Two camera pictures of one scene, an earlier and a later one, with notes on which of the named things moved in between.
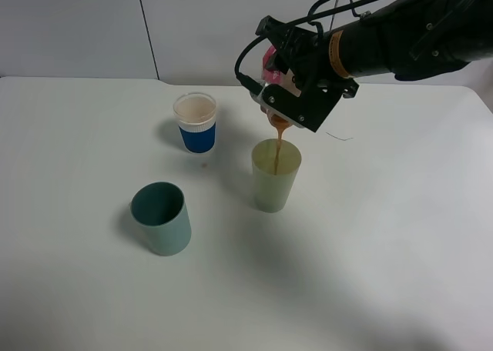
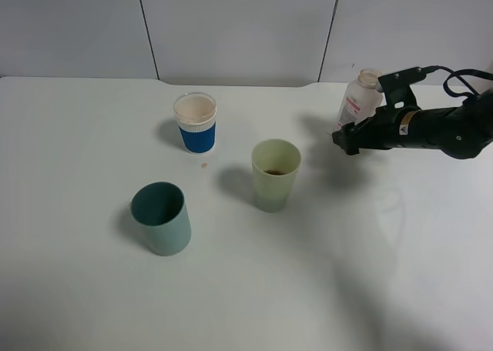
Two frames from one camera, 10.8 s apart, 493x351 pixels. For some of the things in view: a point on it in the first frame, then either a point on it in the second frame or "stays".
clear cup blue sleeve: x=196 y=112 stays
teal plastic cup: x=159 y=208 stays
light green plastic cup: x=272 y=192 stays
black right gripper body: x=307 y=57 to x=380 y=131
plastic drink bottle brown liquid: x=285 y=78 to x=363 y=98
